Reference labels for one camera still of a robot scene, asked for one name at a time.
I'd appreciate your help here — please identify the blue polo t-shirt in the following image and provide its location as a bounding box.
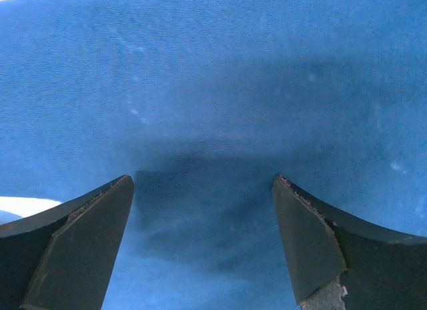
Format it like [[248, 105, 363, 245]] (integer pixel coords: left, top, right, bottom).
[[1, 0, 426, 309]]

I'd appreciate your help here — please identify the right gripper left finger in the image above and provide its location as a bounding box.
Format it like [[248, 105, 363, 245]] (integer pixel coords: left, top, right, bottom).
[[1, 175, 135, 310]]

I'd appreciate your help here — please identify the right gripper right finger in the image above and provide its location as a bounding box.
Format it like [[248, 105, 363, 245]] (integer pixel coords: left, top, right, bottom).
[[272, 176, 426, 309]]

